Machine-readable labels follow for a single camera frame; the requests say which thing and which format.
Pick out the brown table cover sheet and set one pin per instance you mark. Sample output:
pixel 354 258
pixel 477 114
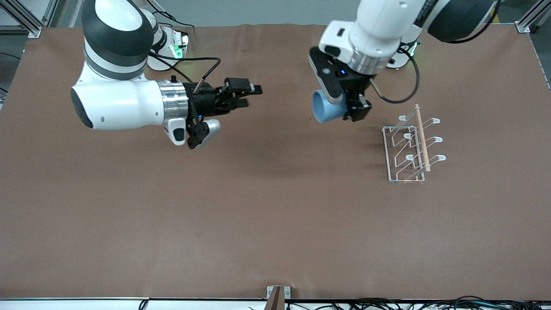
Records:
pixel 275 206

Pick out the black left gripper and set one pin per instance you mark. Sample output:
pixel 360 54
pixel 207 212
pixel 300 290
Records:
pixel 355 85

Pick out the brown bar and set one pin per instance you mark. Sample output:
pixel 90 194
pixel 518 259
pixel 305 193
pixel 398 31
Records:
pixel 275 301

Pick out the white table edge rail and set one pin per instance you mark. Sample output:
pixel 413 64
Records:
pixel 64 305

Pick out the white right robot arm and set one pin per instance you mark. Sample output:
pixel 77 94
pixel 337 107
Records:
pixel 120 103

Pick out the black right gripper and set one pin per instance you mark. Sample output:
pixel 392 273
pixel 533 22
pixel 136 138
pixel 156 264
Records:
pixel 205 103

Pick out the light blue plastic cup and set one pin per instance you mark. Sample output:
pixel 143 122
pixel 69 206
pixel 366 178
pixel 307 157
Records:
pixel 325 113

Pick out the aluminium profile post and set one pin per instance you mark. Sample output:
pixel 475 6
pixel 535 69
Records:
pixel 527 21
pixel 26 21

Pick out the small metal edge bracket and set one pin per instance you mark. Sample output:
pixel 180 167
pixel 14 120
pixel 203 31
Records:
pixel 287 292

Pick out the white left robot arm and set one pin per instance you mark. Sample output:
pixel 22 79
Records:
pixel 379 26

